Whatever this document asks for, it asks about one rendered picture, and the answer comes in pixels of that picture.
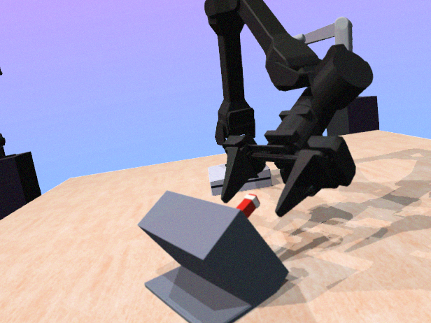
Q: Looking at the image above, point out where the red peg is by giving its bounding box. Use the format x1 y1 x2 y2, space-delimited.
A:
237 194 260 218

